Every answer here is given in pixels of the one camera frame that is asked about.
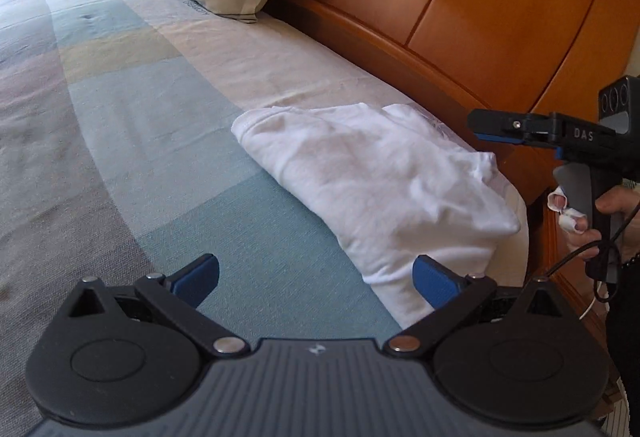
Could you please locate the black cable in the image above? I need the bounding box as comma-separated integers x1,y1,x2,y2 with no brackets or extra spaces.
545,204,640,279

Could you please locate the person's right hand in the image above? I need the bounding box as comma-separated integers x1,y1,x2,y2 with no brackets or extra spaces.
547,185,640,264

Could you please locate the white cable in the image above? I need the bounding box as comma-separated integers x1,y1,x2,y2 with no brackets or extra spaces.
580,278,619,321

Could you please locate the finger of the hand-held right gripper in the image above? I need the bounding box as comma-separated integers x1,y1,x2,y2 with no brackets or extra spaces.
467,108,558,150

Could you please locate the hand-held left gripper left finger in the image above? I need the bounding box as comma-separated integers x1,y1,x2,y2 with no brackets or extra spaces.
67,253,251,359

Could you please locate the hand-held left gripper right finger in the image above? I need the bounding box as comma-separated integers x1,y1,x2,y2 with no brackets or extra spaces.
384,254,572,359

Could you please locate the white t-shirt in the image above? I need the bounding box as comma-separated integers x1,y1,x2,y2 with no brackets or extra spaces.
231,103,524,333

